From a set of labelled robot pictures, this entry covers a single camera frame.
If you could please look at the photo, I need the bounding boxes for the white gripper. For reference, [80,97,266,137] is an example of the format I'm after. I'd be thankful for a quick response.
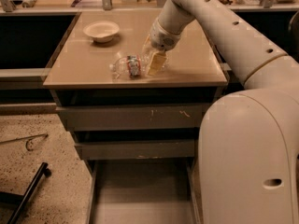
[142,20,180,76]

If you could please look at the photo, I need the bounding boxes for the clear plastic water bottle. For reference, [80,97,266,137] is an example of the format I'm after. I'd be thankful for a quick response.
[109,54,168,79]

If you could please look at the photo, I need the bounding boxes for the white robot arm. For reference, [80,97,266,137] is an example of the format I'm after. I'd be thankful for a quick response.
[149,0,299,224]

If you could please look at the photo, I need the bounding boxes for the grey top drawer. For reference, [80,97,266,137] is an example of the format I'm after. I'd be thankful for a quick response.
[57,103,210,132]

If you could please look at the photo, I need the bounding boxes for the grey drawer cabinet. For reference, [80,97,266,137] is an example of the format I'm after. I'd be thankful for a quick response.
[44,9,228,170]

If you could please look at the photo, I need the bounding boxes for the grey middle drawer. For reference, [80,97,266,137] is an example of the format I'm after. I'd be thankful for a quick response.
[75,139,197,160]

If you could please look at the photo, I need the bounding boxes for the grey open bottom drawer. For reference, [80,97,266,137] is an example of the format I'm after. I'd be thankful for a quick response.
[86,159,201,224]

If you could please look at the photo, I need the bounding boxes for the white paper bowl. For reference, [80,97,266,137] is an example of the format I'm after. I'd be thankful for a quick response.
[83,21,120,43]

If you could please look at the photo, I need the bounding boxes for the metal rod on floor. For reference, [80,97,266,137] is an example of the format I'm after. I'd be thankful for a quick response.
[0,133,49,151]

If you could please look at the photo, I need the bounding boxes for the black chair base leg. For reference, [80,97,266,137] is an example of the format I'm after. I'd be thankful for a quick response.
[0,162,51,224]

